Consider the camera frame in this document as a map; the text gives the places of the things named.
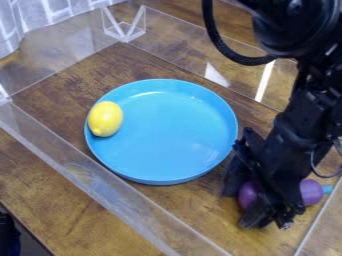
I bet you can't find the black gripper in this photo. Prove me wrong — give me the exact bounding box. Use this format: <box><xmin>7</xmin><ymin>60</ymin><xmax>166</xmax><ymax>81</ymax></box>
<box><xmin>222</xmin><ymin>127</ymin><xmax>319</xmax><ymax>229</ymax></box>

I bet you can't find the purple toy eggplant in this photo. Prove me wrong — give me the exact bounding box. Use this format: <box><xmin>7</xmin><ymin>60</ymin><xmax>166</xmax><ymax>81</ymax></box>
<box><xmin>238</xmin><ymin>179</ymin><xmax>333</xmax><ymax>209</ymax></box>

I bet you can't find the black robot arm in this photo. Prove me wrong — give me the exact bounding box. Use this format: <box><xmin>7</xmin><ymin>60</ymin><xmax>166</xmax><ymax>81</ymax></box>
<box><xmin>223</xmin><ymin>0</ymin><xmax>342</xmax><ymax>229</ymax></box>

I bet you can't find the blue round tray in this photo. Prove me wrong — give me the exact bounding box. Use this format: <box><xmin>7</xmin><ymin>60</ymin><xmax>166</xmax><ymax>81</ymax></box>
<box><xmin>84</xmin><ymin>79</ymin><xmax>238</xmax><ymax>185</ymax></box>

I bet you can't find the yellow toy lemon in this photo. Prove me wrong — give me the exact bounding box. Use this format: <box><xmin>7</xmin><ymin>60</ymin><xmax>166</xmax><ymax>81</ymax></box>
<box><xmin>87</xmin><ymin>101</ymin><xmax>123</xmax><ymax>137</ymax></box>

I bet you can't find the white patterned curtain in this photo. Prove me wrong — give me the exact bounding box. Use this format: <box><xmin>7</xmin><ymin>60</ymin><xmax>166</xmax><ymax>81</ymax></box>
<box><xmin>0</xmin><ymin>0</ymin><xmax>126</xmax><ymax>59</ymax></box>

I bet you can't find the thin black wire loop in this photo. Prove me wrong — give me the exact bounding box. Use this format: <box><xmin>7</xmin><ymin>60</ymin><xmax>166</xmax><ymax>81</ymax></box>
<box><xmin>310</xmin><ymin>136</ymin><xmax>342</xmax><ymax>179</ymax></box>

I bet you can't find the clear acrylic enclosure wall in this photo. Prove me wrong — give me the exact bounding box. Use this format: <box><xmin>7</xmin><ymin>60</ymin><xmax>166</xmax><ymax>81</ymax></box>
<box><xmin>0</xmin><ymin>0</ymin><xmax>342</xmax><ymax>256</ymax></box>

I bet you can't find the black braided cable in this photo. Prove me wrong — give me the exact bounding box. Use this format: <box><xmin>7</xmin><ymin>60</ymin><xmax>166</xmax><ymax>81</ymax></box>
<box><xmin>200</xmin><ymin>0</ymin><xmax>279</xmax><ymax>67</ymax></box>

